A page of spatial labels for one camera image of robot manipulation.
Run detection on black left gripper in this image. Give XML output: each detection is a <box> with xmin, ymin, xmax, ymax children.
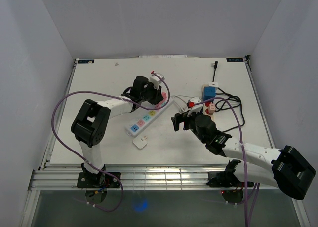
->
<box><xmin>140</xmin><ymin>82</ymin><xmax>162</xmax><ymax>105</ymax></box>

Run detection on pink plug adapter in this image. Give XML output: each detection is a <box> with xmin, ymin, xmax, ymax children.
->
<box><xmin>156</xmin><ymin>91</ymin><xmax>167</xmax><ymax>107</ymax></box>

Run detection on white multicolour power strip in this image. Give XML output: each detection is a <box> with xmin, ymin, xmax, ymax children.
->
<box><xmin>125</xmin><ymin>92</ymin><xmax>172</xmax><ymax>137</ymax></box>

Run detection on blue cube socket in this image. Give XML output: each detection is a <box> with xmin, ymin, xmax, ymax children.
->
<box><xmin>202</xmin><ymin>86</ymin><xmax>217</xmax><ymax>101</ymax></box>

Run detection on white usb charger plug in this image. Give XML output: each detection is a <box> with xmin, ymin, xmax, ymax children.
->
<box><xmin>208</xmin><ymin>82</ymin><xmax>219</xmax><ymax>87</ymax></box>

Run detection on small white plug adapter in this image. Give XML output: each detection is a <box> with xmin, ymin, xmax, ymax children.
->
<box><xmin>132</xmin><ymin>135</ymin><xmax>148</xmax><ymax>150</ymax></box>

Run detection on beige red power strip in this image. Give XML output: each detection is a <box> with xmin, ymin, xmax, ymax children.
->
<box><xmin>202</xmin><ymin>83</ymin><xmax>216</xmax><ymax>120</ymax></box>

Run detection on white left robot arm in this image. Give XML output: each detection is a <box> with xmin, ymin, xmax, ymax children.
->
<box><xmin>71</xmin><ymin>73</ymin><xmax>164</xmax><ymax>187</ymax></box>

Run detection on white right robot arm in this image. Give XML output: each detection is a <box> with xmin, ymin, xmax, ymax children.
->
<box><xmin>171</xmin><ymin>113</ymin><xmax>316</xmax><ymax>200</ymax></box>

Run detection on papers at back edge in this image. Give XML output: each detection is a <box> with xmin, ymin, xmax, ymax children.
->
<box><xmin>138</xmin><ymin>55</ymin><xmax>198</xmax><ymax>59</ymax></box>

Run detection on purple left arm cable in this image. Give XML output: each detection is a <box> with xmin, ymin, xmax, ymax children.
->
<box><xmin>51</xmin><ymin>74</ymin><xmax>171</xmax><ymax>213</ymax></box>

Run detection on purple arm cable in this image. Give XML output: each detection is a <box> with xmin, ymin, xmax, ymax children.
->
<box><xmin>192</xmin><ymin>96</ymin><xmax>260</xmax><ymax>227</ymax></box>
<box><xmin>51</xmin><ymin>74</ymin><xmax>171</xmax><ymax>213</ymax></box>

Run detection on white power cord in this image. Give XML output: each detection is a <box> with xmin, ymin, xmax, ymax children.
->
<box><xmin>171</xmin><ymin>95</ymin><xmax>204</xmax><ymax>113</ymax></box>

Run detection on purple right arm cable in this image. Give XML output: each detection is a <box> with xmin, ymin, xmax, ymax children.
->
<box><xmin>192</xmin><ymin>96</ymin><xmax>260</xmax><ymax>227</ymax></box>

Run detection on black power cord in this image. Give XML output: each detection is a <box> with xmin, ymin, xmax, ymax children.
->
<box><xmin>210</xmin><ymin>60</ymin><xmax>246</xmax><ymax>133</ymax></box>

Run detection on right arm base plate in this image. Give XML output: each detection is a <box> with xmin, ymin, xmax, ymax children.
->
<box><xmin>206</xmin><ymin>171</ymin><xmax>245</xmax><ymax>188</ymax></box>

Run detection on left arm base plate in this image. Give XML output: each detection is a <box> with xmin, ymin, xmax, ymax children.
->
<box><xmin>76</xmin><ymin>172</ymin><xmax>120</xmax><ymax>189</ymax></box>

